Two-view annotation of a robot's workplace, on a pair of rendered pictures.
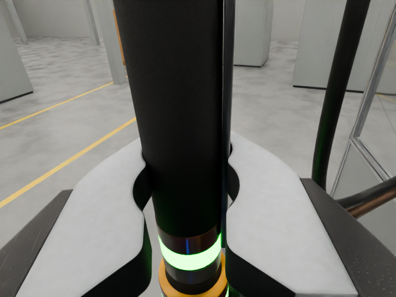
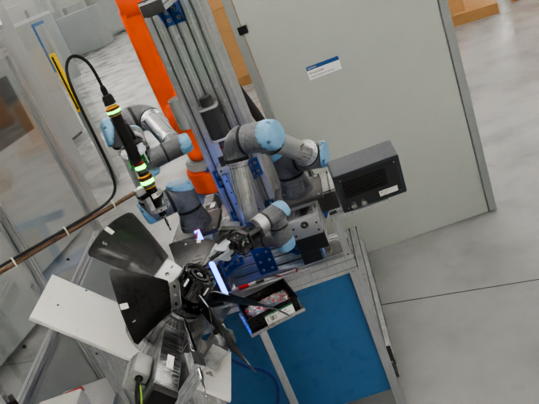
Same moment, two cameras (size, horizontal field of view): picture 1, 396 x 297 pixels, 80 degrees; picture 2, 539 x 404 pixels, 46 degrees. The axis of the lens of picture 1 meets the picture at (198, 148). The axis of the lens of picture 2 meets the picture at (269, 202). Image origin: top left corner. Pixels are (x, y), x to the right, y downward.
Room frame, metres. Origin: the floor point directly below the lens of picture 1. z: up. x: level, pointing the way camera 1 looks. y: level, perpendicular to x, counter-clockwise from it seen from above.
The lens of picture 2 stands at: (2.06, 0.18, 2.14)
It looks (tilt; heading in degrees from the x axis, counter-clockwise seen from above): 23 degrees down; 175
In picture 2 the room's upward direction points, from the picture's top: 22 degrees counter-clockwise
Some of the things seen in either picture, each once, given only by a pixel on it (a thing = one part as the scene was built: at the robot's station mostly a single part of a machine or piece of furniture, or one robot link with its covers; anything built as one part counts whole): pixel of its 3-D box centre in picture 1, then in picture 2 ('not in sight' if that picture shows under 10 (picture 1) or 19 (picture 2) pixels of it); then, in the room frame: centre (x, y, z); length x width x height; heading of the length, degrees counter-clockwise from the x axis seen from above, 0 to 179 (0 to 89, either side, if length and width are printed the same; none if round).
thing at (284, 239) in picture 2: not in sight; (279, 236); (-0.13, 0.35, 1.08); 0.11 x 0.08 x 0.11; 52
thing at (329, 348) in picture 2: not in sight; (282, 361); (-0.25, 0.17, 0.45); 0.82 x 0.01 x 0.66; 80
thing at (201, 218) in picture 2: not in sight; (192, 215); (-0.68, 0.06, 1.09); 0.15 x 0.15 x 0.10
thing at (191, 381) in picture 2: not in sight; (184, 379); (0.41, -0.12, 1.03); 0.15 x 0.10 x 0.14; 80
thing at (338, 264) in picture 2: not in sight; (253, 294); (-0.25, 0.17, 0.82); 0.90 x 0.04 x 0.08; 80
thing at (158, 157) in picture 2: not in sight; (149, 160); (-0.20, 0.02, 1.54); 0.11 x 0.08 x 0.11; 99
